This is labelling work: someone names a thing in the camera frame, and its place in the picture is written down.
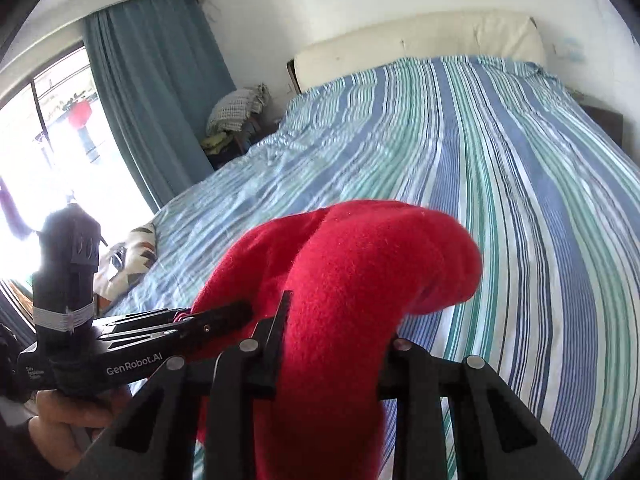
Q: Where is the person's left forearm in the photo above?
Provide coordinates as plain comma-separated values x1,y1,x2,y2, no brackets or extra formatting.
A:
0,417,68,480

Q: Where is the cream padded headboard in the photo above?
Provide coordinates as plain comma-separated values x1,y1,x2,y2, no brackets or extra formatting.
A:
287,10,546,95

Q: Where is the red sweater with white print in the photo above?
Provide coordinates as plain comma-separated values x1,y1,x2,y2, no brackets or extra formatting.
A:
187,200,484,480

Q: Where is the blue curtain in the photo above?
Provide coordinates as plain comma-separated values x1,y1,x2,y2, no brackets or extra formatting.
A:
82,0,236,211

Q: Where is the person's left hand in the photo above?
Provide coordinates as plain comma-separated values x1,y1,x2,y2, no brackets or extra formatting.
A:
27,385,132,472

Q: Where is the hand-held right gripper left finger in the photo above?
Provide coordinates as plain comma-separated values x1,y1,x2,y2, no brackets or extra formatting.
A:
65,290,294,480

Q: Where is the striped blue green bed sheet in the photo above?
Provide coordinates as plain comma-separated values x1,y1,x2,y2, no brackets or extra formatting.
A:
97,55,640,480

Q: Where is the pile of clothes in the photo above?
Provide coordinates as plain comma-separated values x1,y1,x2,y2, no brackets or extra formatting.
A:
200,129,261,157

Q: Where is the dark wooden nightstand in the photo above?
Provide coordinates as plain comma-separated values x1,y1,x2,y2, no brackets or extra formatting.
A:
580,102,626,150

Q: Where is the red hanging garment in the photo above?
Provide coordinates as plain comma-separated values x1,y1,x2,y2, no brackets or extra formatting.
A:
67,100,92,132

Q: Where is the patterned printed pillow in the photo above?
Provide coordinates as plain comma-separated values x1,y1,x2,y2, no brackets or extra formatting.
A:
95,222,159,306

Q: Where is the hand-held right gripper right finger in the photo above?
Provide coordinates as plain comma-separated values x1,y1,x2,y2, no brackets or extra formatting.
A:
377,337,583,480

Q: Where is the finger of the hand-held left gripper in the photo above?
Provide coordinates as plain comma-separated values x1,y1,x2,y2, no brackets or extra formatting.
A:
100,301,254,362
102,308,196,330

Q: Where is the checkered folded cloth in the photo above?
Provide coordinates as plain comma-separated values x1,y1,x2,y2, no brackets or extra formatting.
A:
206,84,271,134

